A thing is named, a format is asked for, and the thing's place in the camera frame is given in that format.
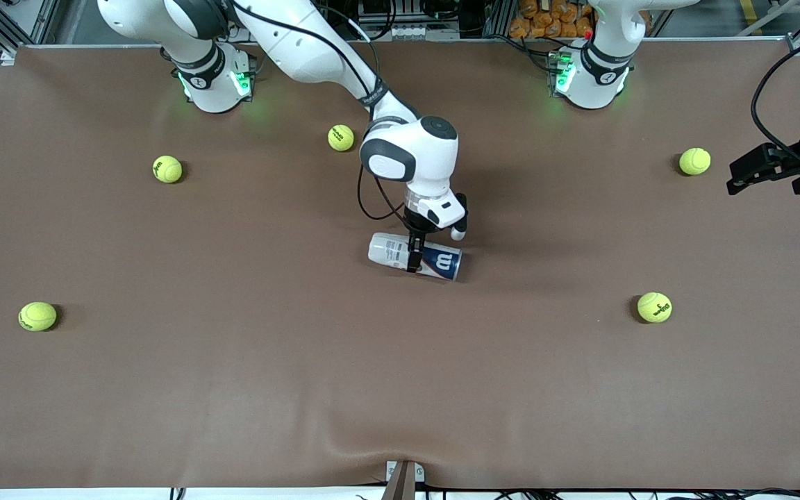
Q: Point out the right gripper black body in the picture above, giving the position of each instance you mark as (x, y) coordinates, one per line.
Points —
(415, 223)

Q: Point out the clear Wilson tennis ball can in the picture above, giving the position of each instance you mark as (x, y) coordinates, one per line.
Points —
(389, 250)

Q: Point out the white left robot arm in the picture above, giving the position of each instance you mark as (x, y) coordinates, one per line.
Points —
(598, 87)

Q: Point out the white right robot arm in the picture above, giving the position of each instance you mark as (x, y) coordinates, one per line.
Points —
(414, 149)

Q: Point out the yellow green tennis ball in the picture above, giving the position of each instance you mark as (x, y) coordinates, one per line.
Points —
(37, 316)
(167, 169)
(654, 307)
(341, 137)
(694, 161)

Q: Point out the white power strip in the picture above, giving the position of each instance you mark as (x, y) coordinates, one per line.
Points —
(421, 32)

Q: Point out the black electronics box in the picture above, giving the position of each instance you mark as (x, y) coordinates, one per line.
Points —
(400, 8)

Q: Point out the brown table cover mat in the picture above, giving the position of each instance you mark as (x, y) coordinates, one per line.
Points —
(233, 382)

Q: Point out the pile of orange lumpy items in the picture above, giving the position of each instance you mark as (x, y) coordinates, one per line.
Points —
(553, 21)

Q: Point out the metal bracket with brown bar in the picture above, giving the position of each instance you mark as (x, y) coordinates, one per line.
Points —
(403, 482)

